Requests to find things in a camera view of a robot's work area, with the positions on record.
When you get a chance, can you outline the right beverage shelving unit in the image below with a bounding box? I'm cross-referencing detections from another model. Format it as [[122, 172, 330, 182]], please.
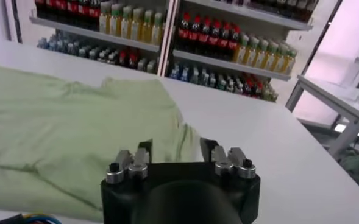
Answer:
[[163, 0, 320, 103]]

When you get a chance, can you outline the beverage shelving unit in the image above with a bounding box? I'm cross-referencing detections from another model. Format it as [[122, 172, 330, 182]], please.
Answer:
[[163, 0, 320, 103], [29, 0, 172, 77]]

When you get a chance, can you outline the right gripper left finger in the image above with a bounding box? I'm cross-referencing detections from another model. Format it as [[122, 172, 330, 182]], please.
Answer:
[[105, 139, 153, 183]]

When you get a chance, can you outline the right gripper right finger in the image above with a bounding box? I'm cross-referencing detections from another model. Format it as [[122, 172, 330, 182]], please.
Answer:
[[200, 138, 256, 180]]

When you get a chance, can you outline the cola bottle red cap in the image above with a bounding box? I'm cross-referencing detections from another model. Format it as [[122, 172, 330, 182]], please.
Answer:
[[199, 17, 212, 55], [66, 0, 79, 25], [209, 19, 222, 58], [45, 0, 57, 21], [179, 12, 192, 51], [220, 23, 232, 60], [35, 0, 46, 18], [229, 25, 242, 61], [190, 15, 202, 53], [89, 0, 102, 30], [77, 0, 90, 27], [56, 0, 68, 23]]

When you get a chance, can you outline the coloured wire bundle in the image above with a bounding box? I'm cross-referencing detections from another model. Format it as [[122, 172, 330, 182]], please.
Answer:
[[0, 212, 63, 224]]

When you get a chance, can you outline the white metal side table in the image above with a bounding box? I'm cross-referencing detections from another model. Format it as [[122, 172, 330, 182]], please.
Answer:
[[285, 57, 359, 161]]

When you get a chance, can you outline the left beverage shelving unit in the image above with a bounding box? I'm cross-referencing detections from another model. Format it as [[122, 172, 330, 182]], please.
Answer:
[[29, 0, 172, 77]]

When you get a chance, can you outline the light green t-shirt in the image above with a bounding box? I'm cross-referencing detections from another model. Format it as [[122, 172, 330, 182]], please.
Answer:
[[0, 62, 204, 223]]

